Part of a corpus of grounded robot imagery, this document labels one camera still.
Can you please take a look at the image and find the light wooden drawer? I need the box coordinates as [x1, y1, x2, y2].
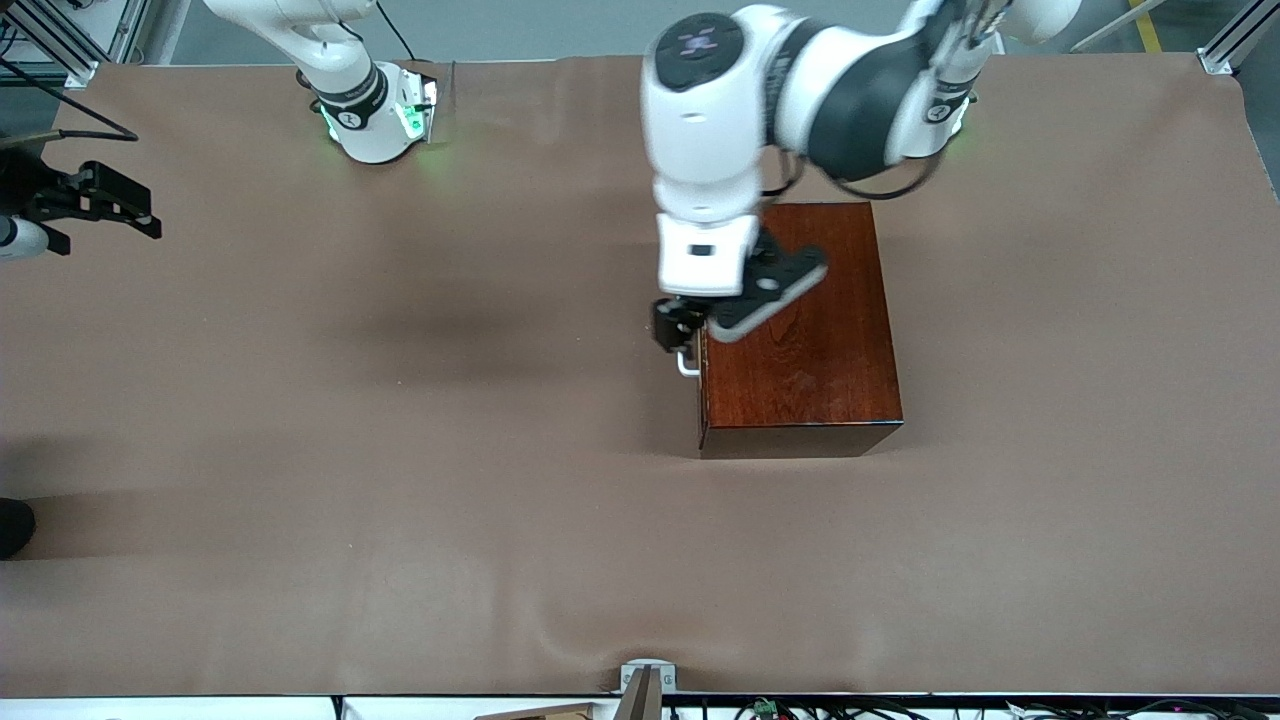
[677, 340, 709, 451]

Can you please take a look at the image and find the dark brown wooden cabinet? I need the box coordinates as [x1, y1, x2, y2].
[697, 201, 906, 461]

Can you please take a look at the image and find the black round object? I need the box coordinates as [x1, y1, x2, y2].
[0, 497, 37, 561]

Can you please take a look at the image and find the brown table mat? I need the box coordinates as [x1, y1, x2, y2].
[0, 52, 1280, 698]

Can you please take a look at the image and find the grey metal strut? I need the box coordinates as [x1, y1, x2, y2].
[612, 667, 664, 720]

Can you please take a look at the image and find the tan wooden board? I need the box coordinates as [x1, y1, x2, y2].
[475, 703, 593, 720]

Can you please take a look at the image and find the grey slanted metal bar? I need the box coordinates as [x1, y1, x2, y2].
[1070, 0, 1167, 54]

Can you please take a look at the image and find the aluminium frame profile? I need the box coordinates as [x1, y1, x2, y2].
[1195, 0, 1280, 77]
[0, 0, 161, 89]

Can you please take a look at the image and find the black base cable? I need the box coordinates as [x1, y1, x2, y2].
[375, 0, 423, 66]

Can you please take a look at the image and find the silver metal clamp bracket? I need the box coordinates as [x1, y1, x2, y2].
[620, 660, 678, 695]

